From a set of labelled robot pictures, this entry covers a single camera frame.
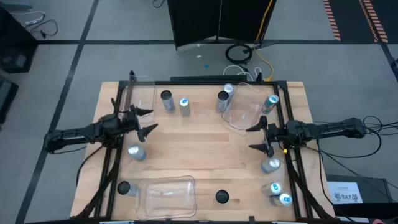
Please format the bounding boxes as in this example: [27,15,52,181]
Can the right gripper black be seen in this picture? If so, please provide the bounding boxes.
[245,116,290,157]

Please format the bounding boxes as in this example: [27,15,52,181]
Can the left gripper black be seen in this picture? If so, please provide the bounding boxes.
[119,105,159,143]

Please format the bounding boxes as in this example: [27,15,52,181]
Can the clear plastic bin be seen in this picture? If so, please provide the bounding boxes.
[136,175,198,220]
[221,82,270,136]
[119,74,156,124]

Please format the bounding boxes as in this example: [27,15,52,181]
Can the white light-blue seltzer can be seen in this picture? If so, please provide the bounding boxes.
[223,83,235,103]
[127,144,147,162]
[261,157,282,174]

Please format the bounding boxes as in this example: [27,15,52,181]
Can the white Celsius can black lid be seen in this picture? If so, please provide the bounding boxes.
[117,180,140,197]
[160,90,176,114]
[216,90,230,114]
[215,189,230,205]

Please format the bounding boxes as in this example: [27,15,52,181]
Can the blue silver Red Bull can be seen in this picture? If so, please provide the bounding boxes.
[261,182,283,197]
[178,97,191,118]
[262,94,280,115]
[269,192,294,207]

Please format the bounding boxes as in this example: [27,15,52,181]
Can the long black bar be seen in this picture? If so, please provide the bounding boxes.
[170,75,248,82]

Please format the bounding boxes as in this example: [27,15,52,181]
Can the white SA7 label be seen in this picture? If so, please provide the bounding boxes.
[328,182,364,205]

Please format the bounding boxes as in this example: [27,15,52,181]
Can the black folding partition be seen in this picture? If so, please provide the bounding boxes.
[167,0,277,50]

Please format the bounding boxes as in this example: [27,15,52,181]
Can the black box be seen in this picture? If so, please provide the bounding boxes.
[325,174,398,220]

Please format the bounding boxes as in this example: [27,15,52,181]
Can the dark flat screen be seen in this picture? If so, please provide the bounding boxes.
[0,76,19,124]

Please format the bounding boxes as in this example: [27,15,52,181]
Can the black cabinet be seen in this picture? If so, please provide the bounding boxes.
[0,6,39,74]

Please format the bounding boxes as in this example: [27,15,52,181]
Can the black mat orange stripes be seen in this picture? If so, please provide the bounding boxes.
[322,0,398,44]

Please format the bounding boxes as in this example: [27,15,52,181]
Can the black aluminium frame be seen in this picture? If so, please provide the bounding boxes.
[73,70,336,222]

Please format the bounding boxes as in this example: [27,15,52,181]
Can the coiled black cable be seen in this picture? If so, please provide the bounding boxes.
[224,42,253,65]

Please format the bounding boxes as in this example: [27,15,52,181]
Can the yellow cable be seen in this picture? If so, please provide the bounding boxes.
[253,0,275,82]

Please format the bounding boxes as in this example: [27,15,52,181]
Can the thin black floor cable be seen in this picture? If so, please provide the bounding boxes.
[24,19,59,40]

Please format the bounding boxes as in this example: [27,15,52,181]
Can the white power strip cable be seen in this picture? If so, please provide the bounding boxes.
[11,11,46,26]

